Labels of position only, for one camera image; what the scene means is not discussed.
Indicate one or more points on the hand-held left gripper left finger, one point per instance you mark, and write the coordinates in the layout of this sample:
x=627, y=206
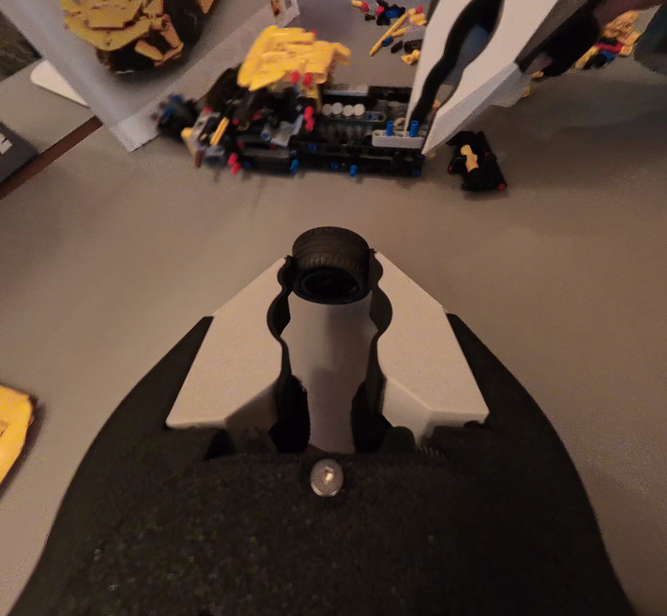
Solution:
x=229, y=366

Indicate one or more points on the black toy tyre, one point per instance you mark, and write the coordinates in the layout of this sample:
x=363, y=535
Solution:
x=328, y=256

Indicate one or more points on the yellow car panel assembly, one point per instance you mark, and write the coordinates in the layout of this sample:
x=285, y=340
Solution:
x=13, y=428

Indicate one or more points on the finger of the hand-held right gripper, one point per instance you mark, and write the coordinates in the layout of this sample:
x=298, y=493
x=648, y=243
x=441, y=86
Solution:
x=448, y=27
x=495, y=64

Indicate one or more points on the white stand base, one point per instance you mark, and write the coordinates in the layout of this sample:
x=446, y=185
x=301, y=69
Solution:
x=52, y=83

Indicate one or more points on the black brick assembly blue pins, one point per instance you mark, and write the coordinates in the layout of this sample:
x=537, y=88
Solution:
x=174, y=113

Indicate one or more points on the small black brick assembly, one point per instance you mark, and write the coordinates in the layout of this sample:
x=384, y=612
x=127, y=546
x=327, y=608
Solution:
x=479, y=173

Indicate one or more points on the toy car instruction booklet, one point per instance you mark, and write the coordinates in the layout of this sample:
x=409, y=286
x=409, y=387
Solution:
x=130, y=17

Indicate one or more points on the toy car set box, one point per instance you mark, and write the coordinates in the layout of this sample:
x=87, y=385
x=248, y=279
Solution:
x=13, y=152

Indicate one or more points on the partly built toy car chassis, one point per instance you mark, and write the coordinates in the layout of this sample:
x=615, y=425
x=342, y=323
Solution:
x=292, y=53

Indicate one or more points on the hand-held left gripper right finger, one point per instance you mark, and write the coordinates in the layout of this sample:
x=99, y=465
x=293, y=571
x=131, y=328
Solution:
x=427, y=366

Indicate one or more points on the pile of loose bricks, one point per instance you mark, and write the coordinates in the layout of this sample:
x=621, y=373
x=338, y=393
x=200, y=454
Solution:
x=388, y=12

